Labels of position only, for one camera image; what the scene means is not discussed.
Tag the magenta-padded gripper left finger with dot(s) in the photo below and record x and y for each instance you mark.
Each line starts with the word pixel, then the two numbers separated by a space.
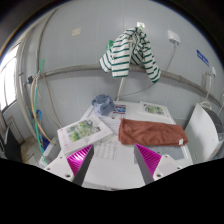
pixel 77 161

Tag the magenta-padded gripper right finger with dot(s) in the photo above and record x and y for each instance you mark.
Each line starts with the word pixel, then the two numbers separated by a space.
pixel 150 160

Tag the brown towel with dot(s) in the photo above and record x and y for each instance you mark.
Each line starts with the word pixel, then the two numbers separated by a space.
pixel 150 132

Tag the large white green-print board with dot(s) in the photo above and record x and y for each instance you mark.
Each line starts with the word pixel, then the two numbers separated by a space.
pixel 83 131

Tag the printed white paper sheet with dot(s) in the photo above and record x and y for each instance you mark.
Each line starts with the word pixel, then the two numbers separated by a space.
pixel 111 124

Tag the small white green-print board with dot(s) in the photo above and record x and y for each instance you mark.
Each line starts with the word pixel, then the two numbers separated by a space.
pixel 153 109

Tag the white washing machine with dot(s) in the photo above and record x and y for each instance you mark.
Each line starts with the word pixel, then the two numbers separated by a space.
pixel 200 133

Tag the colourful printed leaflet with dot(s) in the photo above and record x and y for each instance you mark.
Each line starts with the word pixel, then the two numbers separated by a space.
pixel 119 110

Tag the blue-grey crumpled cloth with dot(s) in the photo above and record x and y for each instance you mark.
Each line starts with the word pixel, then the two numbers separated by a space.
pixel 104 104

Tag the thin white upright pipe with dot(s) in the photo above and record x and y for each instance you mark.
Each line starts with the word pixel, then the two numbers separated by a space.
pixel 120 88

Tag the window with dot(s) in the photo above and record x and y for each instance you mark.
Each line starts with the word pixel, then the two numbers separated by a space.
pixel 9 81

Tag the green striped white shirt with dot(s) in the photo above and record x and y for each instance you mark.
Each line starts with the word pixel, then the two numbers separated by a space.
pixel 121 55

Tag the grey wall pipe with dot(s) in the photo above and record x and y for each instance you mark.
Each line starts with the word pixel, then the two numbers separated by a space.
pixel 83 69

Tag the white wall tap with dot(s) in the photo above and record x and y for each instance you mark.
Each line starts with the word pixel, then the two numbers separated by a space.
pixel 212 72

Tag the blue wall sign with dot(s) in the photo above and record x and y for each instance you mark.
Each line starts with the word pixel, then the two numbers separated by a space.
pixel 202 57

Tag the pale wall note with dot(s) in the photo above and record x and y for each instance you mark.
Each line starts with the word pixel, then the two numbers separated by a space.
pixel 76 31

